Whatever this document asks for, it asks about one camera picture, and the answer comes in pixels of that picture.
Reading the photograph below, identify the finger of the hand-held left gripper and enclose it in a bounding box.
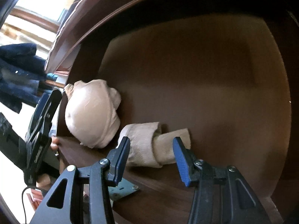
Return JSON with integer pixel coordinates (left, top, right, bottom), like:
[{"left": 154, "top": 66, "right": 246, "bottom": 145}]
[{"left": 24, "top": 90, "right": 62, "bottom": 184}]

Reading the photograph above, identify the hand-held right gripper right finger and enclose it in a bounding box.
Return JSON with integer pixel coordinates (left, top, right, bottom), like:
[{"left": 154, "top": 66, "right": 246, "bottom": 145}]
[{"left": 172, "top": 136, "right": 272, "bottom": 224}]

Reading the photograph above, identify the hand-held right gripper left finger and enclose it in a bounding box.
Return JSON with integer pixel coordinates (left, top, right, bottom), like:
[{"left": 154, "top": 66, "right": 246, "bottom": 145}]
[{"left": 30, "top": 136, "right": 131, "bottom": 224}]

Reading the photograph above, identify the beige ribbed cloth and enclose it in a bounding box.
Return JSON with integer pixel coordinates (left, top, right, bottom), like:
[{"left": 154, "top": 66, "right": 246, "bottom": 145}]
[{"left": 117, "top": 121, "right": 192, "bottom": 168}]

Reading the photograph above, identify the pink lace bra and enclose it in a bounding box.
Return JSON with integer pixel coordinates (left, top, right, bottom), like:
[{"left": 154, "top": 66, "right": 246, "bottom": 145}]
[{"left": 64, "top": 79, "right": 122, "bottom": 149}]

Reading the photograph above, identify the dark wooden drawer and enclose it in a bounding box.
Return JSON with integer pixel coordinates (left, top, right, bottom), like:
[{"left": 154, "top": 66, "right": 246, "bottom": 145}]
[{"left": 56, "top": 12, "right": 295, "bottom": 224}]

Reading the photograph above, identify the person's left hand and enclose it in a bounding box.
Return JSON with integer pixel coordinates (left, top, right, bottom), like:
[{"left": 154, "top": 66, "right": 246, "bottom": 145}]
[{"left": 37, "top": 136, "right": 68, "bottom": 190}]

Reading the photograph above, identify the wooden coat rack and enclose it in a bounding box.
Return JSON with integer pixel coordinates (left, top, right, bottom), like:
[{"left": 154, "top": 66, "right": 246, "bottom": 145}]
[{"left": 38, "top": 79, "right": 62, "bottom": 91}]

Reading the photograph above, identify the dark hanging jacket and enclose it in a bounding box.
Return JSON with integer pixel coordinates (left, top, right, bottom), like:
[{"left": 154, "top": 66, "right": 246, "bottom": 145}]
[{"left": 0, "top": 43, "right": 47, "bottom": 113}]

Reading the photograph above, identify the wood framed window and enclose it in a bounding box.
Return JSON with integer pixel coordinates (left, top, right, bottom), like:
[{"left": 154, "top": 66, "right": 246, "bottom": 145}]
[{"left": 9, "top": 0, "right": 70, "bottom": 33}]

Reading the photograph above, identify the black cable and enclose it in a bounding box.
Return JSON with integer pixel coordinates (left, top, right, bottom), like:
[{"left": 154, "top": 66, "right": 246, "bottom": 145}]
[{"left": 22, "top": 186, "right": 35, "bottom": 224}]

